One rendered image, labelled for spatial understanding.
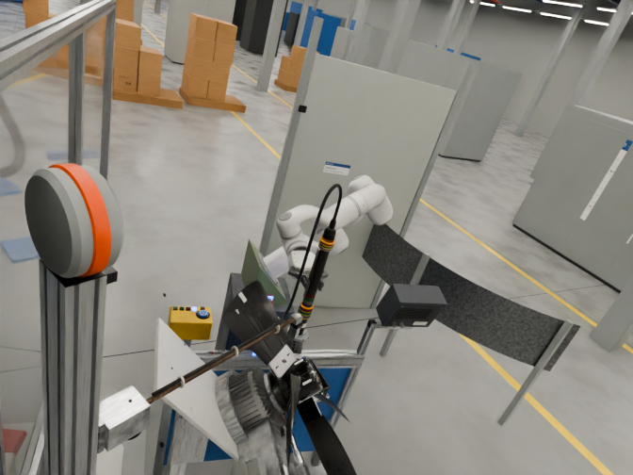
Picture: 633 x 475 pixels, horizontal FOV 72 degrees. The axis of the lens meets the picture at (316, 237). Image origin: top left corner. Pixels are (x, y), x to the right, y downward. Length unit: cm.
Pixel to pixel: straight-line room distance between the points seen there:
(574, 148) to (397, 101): 469
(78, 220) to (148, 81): 818
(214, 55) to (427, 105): 653
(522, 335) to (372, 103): 186
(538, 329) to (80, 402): 281
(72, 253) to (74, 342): 20
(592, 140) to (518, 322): 467
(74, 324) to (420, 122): 292
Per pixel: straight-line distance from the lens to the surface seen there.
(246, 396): 142
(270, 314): 141
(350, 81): 306
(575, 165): 753
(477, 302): 314
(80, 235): 62
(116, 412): 103
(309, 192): 323
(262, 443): 139
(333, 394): 236
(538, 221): 775
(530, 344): 329
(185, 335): 181
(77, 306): 74
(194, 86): 939
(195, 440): 145
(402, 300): 197
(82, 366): 82
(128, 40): 861
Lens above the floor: 222
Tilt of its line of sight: 26 degrees down
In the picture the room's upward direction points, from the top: 17 degrees clockwise
